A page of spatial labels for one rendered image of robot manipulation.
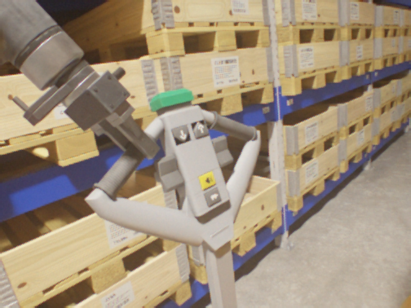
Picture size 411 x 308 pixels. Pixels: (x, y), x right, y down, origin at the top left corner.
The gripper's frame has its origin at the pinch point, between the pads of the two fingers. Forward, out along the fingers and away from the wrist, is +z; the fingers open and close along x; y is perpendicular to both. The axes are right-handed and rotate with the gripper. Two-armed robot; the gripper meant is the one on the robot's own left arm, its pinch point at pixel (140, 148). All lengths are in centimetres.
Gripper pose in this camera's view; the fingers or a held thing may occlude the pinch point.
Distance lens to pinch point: 54.6
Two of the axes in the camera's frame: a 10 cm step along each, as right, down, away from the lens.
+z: 6.2, 6.8, 3.8
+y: 4.7, -7.2, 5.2
